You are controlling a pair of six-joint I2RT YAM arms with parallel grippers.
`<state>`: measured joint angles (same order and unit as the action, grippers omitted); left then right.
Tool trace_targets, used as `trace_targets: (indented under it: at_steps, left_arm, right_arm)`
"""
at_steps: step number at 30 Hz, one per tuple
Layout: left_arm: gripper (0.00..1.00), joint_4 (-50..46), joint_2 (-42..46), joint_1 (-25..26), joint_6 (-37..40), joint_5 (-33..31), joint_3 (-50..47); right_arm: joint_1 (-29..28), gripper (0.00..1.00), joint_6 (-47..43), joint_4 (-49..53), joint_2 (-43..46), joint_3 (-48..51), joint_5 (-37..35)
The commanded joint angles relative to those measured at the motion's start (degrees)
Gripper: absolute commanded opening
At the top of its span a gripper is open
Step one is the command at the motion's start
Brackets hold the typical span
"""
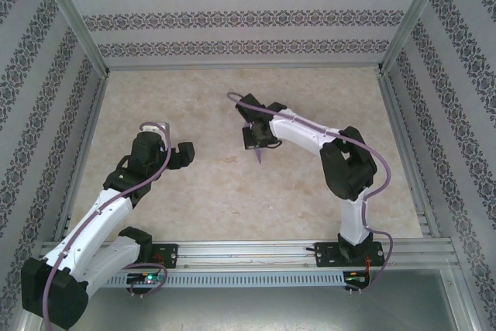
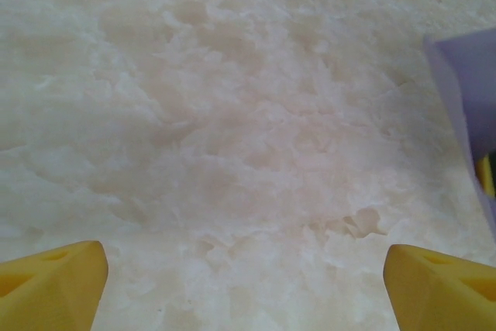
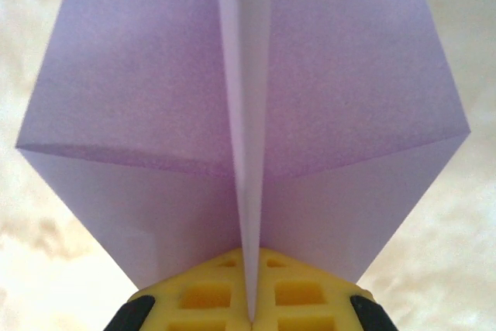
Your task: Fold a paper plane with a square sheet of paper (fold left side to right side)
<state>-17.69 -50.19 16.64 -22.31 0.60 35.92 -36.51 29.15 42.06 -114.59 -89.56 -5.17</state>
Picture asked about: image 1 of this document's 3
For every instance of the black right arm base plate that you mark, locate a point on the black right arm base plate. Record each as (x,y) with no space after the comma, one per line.
(323,255)

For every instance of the grey sheet metal panel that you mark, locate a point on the grey sheet metal panel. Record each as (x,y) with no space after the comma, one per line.
(248,311)

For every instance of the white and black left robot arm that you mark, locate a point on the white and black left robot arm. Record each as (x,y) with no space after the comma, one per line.
(89,226)

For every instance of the aluminium extrusion rail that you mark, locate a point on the aluminium extrusion rail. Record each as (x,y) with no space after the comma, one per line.
(82,160)
(397,121)
(244,66)

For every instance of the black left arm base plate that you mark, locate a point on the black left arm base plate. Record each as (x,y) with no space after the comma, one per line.
(170,255)

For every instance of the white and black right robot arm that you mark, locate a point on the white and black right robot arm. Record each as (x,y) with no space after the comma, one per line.
(352,218)

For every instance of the small circuit board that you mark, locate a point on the small circuit board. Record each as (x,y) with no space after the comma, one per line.
(356,278)

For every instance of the aluminium frame post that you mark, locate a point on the aluminium frame post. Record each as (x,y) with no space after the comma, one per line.
(78,21)
(408,21)
(461,300)

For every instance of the circuit board with green light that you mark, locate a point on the circuit board with green light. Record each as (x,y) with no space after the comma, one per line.
(149,278)

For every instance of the purple paper sheet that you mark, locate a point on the purple paper sheet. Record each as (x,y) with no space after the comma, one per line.
(260,156)

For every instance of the wide aluminium mounting rail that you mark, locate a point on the wide aluminium mounting rail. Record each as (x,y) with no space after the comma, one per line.
(248,255)

